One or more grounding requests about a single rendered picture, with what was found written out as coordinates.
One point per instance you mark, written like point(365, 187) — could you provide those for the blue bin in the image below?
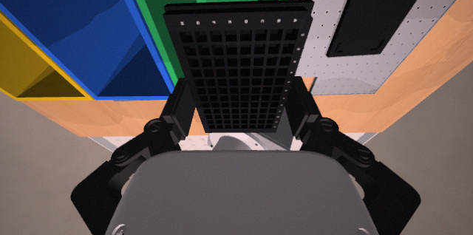
point(104, 45)

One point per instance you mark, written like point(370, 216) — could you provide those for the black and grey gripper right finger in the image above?
point(389, 199)

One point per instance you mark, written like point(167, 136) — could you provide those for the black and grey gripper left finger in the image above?
point(97, 196)

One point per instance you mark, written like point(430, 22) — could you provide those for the yellow open-top bin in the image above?
point(28, 76)

